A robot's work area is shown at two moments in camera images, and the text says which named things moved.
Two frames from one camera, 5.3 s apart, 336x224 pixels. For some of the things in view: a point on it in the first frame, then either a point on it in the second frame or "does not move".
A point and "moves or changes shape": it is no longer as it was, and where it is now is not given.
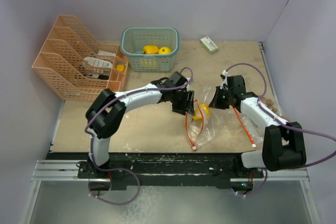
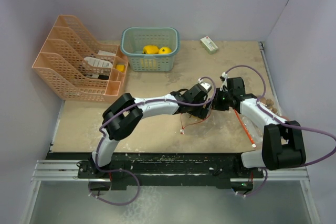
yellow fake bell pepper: x=150 y=49 does not move
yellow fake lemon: x=165 y=50 does not move
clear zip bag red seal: x=204 y=127 moves or changes shape
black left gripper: x=187 y=106 → x=200 y=112
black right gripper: x=216 y=103 does not move
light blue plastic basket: x=150 y=49 does not move
